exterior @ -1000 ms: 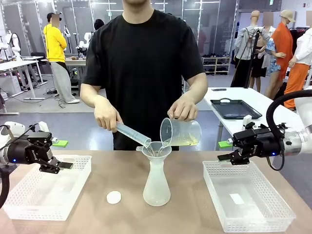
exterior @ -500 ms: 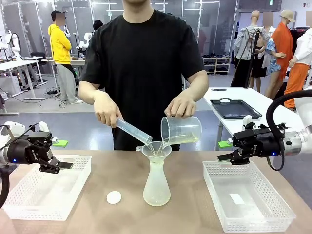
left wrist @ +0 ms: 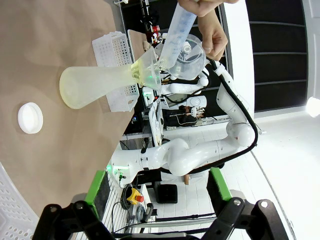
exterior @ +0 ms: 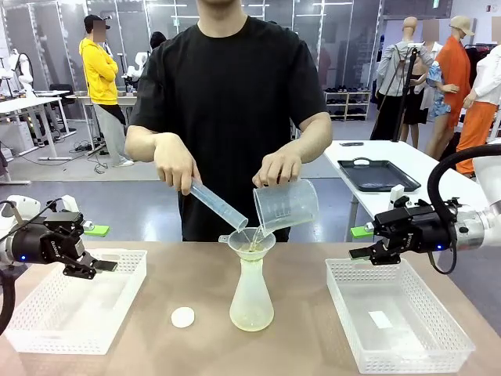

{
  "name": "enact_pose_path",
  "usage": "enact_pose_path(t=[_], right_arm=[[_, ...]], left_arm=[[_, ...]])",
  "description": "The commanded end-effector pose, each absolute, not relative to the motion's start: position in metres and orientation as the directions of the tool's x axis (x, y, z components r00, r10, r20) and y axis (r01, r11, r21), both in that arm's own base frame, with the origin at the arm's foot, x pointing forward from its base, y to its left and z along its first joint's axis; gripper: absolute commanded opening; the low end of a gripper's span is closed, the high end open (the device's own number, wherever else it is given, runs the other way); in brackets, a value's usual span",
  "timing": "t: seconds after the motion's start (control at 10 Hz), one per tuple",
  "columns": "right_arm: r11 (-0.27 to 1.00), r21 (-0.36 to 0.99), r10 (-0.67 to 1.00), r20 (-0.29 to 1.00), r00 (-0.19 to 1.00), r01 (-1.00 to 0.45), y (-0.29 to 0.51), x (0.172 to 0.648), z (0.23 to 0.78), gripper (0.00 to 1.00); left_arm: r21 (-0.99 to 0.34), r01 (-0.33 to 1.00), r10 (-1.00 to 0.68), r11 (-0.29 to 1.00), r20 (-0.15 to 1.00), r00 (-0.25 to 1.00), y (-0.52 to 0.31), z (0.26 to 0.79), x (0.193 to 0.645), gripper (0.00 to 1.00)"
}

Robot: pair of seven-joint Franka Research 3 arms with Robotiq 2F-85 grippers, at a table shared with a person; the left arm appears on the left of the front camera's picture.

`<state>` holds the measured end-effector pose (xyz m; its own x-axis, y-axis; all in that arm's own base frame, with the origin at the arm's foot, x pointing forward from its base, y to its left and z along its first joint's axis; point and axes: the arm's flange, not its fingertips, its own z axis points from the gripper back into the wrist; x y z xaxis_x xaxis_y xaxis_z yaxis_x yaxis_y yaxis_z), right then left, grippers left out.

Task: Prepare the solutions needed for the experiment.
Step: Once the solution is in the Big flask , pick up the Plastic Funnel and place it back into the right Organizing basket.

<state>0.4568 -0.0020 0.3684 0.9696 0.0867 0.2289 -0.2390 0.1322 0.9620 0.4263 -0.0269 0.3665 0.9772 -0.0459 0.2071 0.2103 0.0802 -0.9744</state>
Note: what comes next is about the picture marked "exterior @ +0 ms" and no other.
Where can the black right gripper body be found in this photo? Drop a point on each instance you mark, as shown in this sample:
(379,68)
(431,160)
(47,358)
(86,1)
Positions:
(419,231)

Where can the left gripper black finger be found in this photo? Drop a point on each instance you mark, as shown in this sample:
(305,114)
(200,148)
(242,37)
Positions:
(97,230)
(84,266)

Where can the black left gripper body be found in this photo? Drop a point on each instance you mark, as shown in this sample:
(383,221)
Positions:
(43,244)

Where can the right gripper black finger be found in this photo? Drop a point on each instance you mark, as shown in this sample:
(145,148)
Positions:
(362,232)
(381,252)

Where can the clear plastic measuring beaker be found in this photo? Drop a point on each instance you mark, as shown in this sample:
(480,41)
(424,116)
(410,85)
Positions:
(287,205)

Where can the white perforated plastic basket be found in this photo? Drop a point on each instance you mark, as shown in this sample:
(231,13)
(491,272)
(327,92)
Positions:
(70,333)
(407,344)

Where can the white round flask cap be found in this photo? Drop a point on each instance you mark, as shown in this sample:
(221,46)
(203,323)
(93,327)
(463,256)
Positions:
(182,317)

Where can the translucent plastic funnel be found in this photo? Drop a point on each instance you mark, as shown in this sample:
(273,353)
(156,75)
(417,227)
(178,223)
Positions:
(250,252)

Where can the clear graduated cylinder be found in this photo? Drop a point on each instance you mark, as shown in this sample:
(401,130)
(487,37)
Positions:
(217,205)

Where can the translucent plastic conical flask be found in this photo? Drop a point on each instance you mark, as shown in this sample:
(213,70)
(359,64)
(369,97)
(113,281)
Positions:
(251,305)

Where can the person's left forearm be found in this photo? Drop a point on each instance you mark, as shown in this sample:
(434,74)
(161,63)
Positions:
(313,137)

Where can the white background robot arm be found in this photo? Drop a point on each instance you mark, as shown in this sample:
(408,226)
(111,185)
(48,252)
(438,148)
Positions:
(23,70)

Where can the person's right forearm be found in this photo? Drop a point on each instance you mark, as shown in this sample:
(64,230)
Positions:
(141,143)

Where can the person's right hand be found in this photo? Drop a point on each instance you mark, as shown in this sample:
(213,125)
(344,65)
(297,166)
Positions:
(176,164)

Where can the person's left hand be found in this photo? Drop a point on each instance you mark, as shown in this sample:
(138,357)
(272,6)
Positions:
(280,168)

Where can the black rectangular tray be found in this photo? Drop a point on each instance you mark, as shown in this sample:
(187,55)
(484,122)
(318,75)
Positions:
(377,174)

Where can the dark smartphone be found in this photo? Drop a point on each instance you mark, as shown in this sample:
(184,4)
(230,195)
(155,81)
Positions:
(351,143)

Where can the mannequin white shirt orange trousers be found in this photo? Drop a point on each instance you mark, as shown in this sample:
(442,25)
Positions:
(479,117)

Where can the shoe rack with shoes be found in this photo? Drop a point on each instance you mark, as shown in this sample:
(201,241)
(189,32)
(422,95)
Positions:
(348,103)

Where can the mannequin in floral dress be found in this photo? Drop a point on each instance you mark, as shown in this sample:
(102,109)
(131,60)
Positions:
(438,98)

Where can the long white lab table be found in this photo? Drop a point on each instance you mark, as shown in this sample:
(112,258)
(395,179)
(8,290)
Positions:
(27,103)

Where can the black tripod stand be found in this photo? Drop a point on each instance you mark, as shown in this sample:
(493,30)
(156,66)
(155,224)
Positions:
(407,78)

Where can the person in yellow hoodie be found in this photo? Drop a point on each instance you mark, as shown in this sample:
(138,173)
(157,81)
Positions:
(99,74)

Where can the mannequin in orange dress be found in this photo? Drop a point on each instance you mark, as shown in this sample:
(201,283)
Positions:
(452,78)

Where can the mannequin in grey jacket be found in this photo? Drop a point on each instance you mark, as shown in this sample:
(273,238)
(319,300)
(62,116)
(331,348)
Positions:
(399,70)

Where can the white humanoid robot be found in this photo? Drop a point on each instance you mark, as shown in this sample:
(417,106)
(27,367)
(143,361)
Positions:
(137,66)

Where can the person in black t-shirt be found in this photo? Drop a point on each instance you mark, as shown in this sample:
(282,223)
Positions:
(231,98)

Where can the person in black cap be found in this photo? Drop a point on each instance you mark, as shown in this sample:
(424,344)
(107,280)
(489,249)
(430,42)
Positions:
(157,39)

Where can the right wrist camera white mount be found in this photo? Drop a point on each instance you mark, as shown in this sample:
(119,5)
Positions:
(396,194)

